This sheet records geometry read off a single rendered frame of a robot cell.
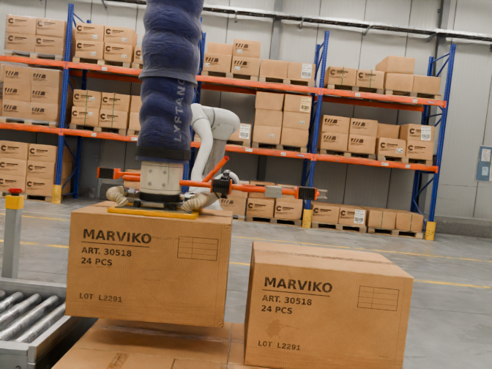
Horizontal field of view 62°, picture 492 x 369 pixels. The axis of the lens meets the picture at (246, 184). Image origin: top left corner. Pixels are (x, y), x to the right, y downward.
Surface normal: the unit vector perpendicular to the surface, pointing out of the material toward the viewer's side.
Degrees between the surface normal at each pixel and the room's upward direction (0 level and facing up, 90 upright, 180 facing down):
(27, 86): 88
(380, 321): 90
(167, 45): 85
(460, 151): 90
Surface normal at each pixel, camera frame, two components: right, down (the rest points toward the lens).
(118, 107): 0.03, 0.14
